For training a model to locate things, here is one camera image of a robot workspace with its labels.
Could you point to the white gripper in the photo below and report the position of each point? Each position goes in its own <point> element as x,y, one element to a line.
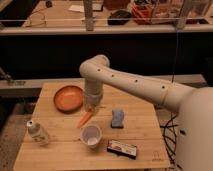
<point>92,101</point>

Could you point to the orange pepper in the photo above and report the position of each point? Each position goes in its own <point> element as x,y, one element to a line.
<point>90,112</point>

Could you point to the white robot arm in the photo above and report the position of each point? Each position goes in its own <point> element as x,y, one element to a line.
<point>194,107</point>

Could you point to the white ceramic cup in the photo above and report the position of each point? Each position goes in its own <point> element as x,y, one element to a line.
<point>91,135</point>

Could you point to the orange wooden bowl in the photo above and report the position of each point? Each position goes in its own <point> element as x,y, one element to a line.
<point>68,98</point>

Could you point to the blue sponge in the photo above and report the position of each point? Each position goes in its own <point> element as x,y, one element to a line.
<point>117,118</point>

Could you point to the black and red box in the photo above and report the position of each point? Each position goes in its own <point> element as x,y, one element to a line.
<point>122,149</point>

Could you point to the clear plastic bottle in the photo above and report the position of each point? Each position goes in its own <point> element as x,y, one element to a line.
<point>37,132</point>

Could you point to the black object on shelf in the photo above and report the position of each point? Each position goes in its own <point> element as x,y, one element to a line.
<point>119,17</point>

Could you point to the white paper on shelf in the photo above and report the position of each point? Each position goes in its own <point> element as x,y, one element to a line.
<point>76,8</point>

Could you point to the orange crate on shelf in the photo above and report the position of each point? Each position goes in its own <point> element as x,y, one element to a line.
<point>141,14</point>

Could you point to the grey metal post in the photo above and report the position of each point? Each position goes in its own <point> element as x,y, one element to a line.
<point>88,14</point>

